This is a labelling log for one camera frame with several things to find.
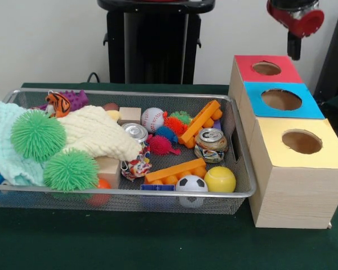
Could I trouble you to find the mint green cloth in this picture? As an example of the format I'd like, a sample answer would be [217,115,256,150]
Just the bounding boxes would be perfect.
[0,101,47,186]

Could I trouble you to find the tiger plush keychain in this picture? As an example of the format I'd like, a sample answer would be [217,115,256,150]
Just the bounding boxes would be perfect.
[44,92,71,118]

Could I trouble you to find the wooden box with three holes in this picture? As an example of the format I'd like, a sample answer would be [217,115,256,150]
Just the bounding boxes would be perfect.
[228,55,338,229]

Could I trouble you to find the small soccer ball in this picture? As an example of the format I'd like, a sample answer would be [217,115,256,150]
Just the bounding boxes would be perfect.
[175,174,209,208]

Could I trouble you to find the green spiky rubber ball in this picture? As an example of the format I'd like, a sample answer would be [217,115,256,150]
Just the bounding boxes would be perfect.
[43,148,100,192]
[10,109,68,163]

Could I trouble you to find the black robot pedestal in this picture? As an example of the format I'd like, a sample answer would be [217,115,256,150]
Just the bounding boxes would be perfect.
[97,0,216,84]

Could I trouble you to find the crushed printed can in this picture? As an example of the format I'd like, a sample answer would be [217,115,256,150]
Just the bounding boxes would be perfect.
[194,128,229,164]

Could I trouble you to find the yellow foam ball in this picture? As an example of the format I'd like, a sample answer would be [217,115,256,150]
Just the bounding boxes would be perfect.
[204,165,237,194]

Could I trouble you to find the orange toy building block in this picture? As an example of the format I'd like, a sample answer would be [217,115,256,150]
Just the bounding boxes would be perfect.
[145,157,208,185]

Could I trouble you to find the cream cloth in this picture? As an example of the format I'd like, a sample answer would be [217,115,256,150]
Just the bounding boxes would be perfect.
[57,105,143,164]

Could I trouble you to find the silver mesh bin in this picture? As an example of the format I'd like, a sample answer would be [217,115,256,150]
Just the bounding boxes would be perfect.
[0,88,257,216]

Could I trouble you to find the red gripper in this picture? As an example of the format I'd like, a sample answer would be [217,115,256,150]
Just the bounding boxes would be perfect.
[266,0,326,61]

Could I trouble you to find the long orange toy piece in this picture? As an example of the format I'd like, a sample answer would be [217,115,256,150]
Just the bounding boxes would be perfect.
[179,100,224,149]

